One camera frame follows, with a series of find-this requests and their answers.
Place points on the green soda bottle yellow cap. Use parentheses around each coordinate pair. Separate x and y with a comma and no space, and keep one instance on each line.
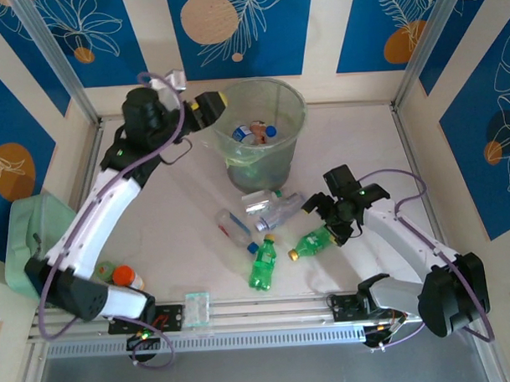
(262,264)
(311,243)

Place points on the blue label bottle white cap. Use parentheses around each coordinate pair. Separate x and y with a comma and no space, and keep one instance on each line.
(241,133)

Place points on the brown label plastic bottle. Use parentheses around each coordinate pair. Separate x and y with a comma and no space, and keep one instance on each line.
(260,134)

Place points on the clear square bottle green collar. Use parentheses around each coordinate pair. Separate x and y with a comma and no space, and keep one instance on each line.
(257,203)

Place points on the clear bottle blue cap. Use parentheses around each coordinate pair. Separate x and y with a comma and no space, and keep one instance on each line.
(233,227)

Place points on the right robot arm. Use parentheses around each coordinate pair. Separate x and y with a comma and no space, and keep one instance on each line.
(407,240)

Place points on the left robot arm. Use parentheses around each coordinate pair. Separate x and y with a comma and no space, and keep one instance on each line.
(92,217)

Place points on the green bin liner bag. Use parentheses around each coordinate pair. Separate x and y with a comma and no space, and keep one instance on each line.
(213,140)

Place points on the translucent green trash bin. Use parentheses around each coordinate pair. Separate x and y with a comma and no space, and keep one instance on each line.
(275,169)

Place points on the clear bottle grey label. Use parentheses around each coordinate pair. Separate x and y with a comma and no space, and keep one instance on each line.
(281,213)

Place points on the green lid bottle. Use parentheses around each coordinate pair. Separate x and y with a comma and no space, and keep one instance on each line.
(106,270)

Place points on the orange cap bottle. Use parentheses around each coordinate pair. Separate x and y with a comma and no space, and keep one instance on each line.
(126,276)

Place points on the small clear plastic box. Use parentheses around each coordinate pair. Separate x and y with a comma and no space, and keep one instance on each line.
(198,308)

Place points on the light green plastic container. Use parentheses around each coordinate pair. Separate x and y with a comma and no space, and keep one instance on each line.
(26,232)

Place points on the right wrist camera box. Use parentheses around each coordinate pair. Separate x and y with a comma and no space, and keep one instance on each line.
(340,179)

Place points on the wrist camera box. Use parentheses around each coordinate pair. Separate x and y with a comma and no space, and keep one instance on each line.
(340,179)
(168,93)

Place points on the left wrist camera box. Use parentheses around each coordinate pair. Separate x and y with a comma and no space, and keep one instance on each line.
(168,93)

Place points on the aluminium table edge rail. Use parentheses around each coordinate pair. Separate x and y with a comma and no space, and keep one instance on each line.
(93,146)
(405,144)

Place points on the long aluminium base rail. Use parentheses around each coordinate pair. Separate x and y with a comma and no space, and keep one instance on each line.
(263,312)

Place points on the aluminium frame post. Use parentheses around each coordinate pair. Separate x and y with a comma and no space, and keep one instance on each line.
(53,55)
(426,42)

